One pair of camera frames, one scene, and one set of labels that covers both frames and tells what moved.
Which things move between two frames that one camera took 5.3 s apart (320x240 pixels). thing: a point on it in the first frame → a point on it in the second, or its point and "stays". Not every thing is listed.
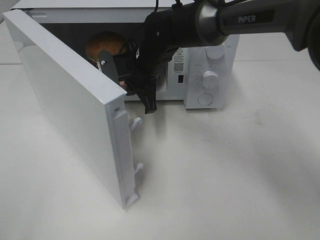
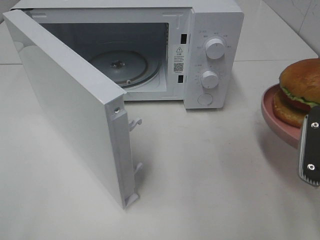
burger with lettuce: x=104 y=41 → x=299 y=92
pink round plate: x=122 y=84 → x=290 y=134
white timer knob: x=209 y=79 stays
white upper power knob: x=215 y=52 stays
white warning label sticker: x=178 y=59 stays
